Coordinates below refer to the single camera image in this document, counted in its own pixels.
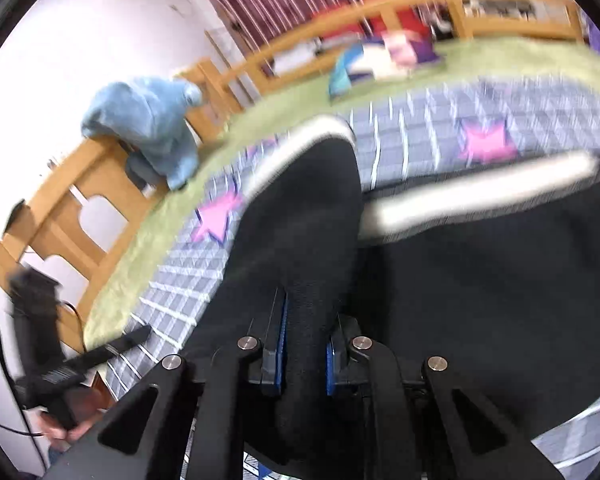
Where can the blue plush elephant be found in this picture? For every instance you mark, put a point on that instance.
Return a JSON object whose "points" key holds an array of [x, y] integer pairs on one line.
{"points": [[145, 120]]}

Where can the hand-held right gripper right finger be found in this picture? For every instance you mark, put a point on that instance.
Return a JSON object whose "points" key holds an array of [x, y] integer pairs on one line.
{"points": [[380, 385]]}

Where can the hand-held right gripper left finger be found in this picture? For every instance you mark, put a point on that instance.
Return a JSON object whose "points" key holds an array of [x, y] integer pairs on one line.
{"points": [[240, 390]]}

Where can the colourful geometric pillow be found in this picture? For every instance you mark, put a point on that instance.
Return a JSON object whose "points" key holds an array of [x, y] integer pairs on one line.
{"points": [[380, 62]]}

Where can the grey checkered star blanket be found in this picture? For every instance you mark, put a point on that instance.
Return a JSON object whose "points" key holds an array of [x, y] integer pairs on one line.
{"points": [[430, 125]]}

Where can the wooden bed frame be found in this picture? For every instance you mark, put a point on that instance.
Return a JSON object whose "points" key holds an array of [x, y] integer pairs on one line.
{"points": [[55, 210]]}

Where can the red chair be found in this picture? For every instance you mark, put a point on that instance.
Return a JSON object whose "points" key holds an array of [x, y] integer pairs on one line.
{"points": [[392, 7]]}

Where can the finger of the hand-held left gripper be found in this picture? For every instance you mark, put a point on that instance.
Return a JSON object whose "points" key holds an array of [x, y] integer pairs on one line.
{"points": [[107, 347]]}

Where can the black pants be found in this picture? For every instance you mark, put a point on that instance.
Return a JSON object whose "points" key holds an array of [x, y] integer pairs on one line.
{"points": [[455, 320]]}

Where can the green blanket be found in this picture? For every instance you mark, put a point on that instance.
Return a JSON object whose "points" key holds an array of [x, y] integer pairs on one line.
{"points": [[505, 57]]}

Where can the person's left hand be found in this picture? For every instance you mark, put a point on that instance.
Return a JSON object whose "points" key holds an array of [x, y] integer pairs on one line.
{"points": [[77, 420]]}

